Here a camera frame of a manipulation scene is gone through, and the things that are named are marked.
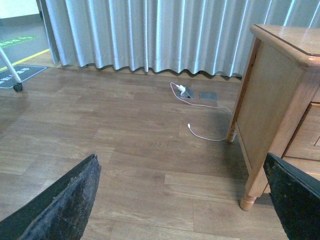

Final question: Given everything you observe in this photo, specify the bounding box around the white charger cable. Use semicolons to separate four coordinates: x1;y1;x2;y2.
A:
169;82;237;143

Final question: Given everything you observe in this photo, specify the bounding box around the closed floor socket cover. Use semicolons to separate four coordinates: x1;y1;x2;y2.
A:
199;92;218;102

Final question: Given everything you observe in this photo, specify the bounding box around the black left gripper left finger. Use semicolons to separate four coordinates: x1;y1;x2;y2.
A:
0;154;102;240

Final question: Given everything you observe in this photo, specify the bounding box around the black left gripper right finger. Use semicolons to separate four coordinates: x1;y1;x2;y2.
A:
263;152;320;240

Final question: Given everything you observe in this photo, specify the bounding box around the wooden desk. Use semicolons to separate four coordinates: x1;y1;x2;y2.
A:
226;24;320;211

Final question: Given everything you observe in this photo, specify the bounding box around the grey curtain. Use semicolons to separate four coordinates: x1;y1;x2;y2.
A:
40;0;320;77

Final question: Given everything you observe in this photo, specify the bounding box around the white cart leg with caster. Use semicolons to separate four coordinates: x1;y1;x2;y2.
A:
0;47;23;92

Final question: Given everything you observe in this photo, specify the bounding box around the white charger plug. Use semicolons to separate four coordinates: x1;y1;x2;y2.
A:
176;85;186;93

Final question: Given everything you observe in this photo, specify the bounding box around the dark floor sign mat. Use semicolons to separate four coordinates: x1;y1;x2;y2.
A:
0;64;47;89

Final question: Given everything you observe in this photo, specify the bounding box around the open floor socket box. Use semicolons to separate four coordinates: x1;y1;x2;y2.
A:
179;86;195;99

